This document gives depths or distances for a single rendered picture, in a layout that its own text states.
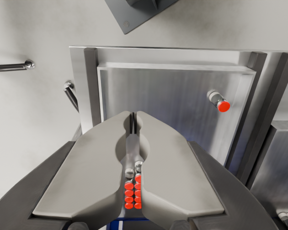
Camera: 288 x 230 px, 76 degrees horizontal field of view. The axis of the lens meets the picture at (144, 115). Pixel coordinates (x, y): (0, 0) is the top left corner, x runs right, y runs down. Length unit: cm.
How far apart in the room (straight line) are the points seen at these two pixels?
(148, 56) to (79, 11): 95
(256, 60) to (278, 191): 40
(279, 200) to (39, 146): 155
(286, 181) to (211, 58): 41
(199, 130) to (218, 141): 6
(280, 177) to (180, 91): 37
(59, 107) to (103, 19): 67
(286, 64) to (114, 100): 31
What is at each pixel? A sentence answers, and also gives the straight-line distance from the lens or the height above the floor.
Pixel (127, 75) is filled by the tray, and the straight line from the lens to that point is 34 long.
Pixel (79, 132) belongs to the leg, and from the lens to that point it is 111.
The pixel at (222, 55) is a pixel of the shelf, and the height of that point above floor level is 88.
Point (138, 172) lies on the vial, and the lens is 42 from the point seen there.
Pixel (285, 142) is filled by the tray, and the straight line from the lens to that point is 54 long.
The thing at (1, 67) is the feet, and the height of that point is 11.
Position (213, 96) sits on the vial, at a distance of 37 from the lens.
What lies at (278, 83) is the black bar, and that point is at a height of 90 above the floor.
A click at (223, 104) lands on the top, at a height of 93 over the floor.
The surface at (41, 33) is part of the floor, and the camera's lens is 134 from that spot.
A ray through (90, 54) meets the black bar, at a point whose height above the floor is 90.
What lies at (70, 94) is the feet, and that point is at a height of 9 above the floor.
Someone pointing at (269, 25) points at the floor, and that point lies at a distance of 145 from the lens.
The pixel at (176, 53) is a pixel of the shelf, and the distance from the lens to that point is 34.
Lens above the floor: 121
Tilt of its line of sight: 61 degrees down
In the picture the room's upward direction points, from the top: 175 degrees clockwise
